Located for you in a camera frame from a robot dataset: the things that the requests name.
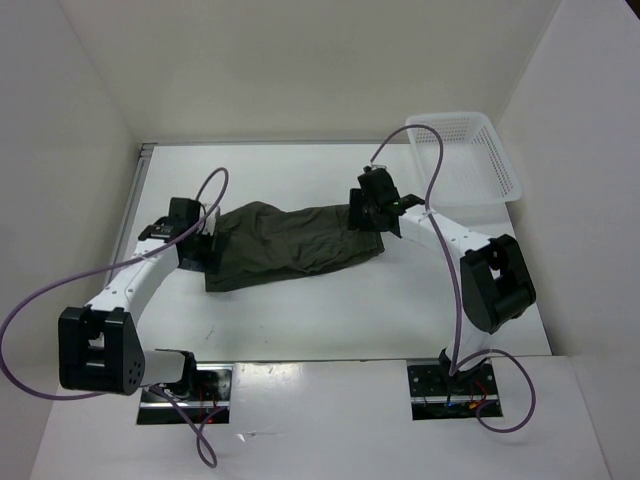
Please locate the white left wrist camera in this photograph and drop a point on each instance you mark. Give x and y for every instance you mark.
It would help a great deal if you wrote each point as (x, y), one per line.
(210, 216)

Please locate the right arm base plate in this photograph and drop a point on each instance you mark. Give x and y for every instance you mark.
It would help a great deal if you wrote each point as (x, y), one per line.
(436, 396)

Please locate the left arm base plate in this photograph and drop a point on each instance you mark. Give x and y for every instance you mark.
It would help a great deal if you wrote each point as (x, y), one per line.
(205, 401)

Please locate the white plastic basket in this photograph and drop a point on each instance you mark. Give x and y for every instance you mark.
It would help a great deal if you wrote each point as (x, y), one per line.
(476, 169)

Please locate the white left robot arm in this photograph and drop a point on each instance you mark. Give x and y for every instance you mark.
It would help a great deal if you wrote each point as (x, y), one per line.
(98, 343)

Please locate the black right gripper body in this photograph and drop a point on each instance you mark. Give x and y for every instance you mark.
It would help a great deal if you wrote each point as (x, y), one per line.
(369, 220)

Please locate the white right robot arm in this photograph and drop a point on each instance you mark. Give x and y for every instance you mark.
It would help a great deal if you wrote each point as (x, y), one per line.
(491, 282)

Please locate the olive green shorts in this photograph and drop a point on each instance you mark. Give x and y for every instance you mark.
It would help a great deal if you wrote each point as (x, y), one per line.
(257, 244)

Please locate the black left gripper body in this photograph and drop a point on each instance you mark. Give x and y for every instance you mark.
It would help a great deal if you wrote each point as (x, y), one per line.
(202, 258)

